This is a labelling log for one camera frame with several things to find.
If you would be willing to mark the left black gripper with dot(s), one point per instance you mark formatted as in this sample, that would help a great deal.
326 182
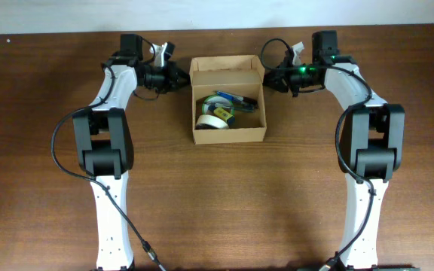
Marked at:
171 77

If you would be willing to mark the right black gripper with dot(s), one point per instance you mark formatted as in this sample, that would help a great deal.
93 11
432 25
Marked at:
282 79

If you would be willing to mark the cardboard box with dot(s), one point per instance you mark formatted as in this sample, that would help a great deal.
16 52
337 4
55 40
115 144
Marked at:
239 75

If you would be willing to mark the clear black retractable pen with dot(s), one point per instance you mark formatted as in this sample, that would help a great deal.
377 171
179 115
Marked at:
236 108

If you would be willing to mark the black and white marker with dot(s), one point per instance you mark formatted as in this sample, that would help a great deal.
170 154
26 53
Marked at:
249 101

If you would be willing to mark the yellow and black highlighter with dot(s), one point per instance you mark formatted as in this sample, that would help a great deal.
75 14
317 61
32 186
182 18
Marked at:
219 112

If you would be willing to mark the blue retractable pen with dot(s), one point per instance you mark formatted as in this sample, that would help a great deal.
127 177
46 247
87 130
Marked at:
230 96

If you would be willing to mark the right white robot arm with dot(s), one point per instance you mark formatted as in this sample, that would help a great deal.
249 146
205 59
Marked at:
369 136

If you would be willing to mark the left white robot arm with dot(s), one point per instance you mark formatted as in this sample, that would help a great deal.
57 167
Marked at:
103 140

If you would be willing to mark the green tape roll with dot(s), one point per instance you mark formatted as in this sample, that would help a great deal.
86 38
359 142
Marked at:
214 98

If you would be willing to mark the white masking tape roll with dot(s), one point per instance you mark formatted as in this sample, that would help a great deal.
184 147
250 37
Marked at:
206 121

